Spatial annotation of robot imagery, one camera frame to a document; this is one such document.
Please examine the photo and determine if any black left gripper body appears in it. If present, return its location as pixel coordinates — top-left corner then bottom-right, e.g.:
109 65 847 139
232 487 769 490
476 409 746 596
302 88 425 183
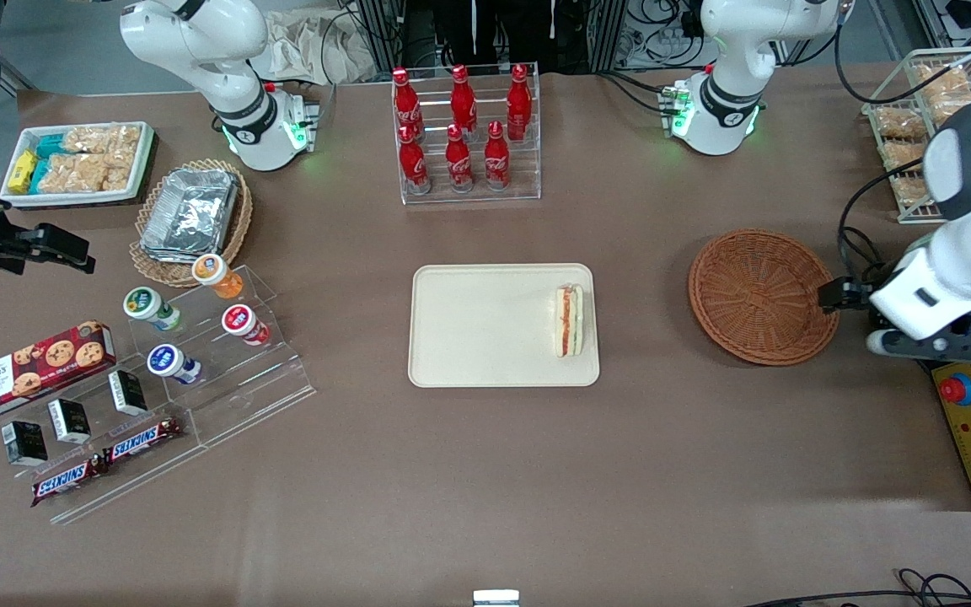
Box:
840 280 876 314

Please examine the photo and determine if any triangular sandwich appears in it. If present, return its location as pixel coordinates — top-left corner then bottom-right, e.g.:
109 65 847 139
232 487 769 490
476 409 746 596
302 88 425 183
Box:
555 284 586 359

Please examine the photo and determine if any brown wicker basket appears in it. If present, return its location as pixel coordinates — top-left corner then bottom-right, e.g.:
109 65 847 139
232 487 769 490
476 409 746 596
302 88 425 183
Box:
688 228 842 367

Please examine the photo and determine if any white rectangular snack tray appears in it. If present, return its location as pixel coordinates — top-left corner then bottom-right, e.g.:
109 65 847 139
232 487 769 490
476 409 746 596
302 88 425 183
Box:
0 121 157 209

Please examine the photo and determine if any light wicker basket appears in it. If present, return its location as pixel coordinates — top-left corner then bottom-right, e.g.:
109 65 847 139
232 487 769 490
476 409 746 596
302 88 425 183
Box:
129 158 255 289

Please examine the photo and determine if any cream plastic tray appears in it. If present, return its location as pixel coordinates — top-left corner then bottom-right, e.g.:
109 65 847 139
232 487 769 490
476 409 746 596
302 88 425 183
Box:
407 263 601 389

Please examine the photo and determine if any rice cracker snack pack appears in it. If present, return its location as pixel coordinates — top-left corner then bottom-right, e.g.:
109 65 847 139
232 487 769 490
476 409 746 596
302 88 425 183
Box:
62 125 143 158
37 152 135 196

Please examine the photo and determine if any yellow snack packet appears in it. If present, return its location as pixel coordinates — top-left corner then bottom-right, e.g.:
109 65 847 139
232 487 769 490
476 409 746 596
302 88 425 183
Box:
8 149 39 194

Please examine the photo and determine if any green lid yogurt cup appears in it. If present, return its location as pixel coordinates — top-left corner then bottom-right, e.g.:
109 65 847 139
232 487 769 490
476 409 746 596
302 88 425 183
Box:
122 286 183 333

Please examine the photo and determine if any bagged cracker pack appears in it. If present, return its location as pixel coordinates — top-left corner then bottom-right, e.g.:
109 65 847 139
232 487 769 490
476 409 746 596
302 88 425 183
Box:
872 105 930 141
927 90 971 119
891 172 931 208
915 65 971 99
881 138 930 175

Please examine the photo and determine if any red Walkers cookie box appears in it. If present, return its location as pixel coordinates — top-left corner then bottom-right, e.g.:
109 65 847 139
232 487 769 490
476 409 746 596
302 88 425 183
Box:
0 320 118 425

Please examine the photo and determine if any aluminium foil container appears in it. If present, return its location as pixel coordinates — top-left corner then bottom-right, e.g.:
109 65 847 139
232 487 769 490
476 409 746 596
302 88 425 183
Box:
139 168 240 261

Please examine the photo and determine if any red emergency stop button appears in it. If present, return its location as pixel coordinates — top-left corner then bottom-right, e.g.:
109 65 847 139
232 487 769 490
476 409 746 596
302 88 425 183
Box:
937 370 971 408

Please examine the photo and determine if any blue lid yogurt cup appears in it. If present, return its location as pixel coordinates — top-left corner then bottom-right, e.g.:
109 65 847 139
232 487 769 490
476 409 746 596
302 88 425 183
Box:
146 343 202 386

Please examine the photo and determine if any small black box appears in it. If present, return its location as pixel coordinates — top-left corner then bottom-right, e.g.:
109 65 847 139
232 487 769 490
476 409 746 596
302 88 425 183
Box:
107 368 149 417
46 397 93 446
1 419 49 468

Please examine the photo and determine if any orange lid yogurt cup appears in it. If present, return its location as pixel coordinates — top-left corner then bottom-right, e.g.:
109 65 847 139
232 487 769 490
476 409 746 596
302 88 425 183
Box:
191 253 245 301

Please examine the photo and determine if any red lid yogurt cup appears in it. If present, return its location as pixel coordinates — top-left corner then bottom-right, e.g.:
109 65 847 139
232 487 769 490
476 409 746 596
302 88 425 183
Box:
221 303 271 347

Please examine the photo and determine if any Snickers chocolate bar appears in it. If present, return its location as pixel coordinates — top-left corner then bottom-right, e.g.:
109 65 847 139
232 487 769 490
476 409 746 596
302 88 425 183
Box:
30 454 108 508
101 416 182 467

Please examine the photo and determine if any clear acrylic stepped stand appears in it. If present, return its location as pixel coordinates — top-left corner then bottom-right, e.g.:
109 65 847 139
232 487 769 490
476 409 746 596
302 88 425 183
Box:
0 358 210 526
126 265 317 449

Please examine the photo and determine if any crumpled beige paper bag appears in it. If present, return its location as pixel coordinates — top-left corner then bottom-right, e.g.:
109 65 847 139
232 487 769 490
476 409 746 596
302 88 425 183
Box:
250 8 379 86

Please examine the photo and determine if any clear acrylic bottle rack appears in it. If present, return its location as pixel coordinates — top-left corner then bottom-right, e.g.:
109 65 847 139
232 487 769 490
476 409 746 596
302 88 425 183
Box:
390 62 543 207

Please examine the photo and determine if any red cola bottle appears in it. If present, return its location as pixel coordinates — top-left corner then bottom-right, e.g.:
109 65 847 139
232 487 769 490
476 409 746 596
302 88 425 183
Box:
398 125 432 196
391 67 424 142
444 124 475 194
506 64 534 142
449 65 479 140
483 121 512 192

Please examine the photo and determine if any black equipment rack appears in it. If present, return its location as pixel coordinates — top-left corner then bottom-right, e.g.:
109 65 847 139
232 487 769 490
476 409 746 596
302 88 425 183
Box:
351 0 631 75

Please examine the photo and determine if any black power cable with plug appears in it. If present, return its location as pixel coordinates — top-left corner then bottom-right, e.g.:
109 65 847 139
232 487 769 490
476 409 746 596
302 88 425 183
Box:
839 225 895 292

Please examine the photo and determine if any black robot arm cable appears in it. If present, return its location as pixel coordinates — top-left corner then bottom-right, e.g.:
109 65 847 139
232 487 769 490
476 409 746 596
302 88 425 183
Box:
833 0 971 254

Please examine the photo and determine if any white wire rack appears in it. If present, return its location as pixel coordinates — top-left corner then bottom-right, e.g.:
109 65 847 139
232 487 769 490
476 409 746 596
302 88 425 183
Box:
861 46 971 225

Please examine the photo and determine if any black base cable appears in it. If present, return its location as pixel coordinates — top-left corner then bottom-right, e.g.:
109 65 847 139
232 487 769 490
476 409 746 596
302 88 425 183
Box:
593 67 677 115

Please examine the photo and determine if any black floor cable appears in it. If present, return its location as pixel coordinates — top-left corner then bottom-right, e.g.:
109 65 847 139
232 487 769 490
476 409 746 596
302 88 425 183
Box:
743 568 971 607

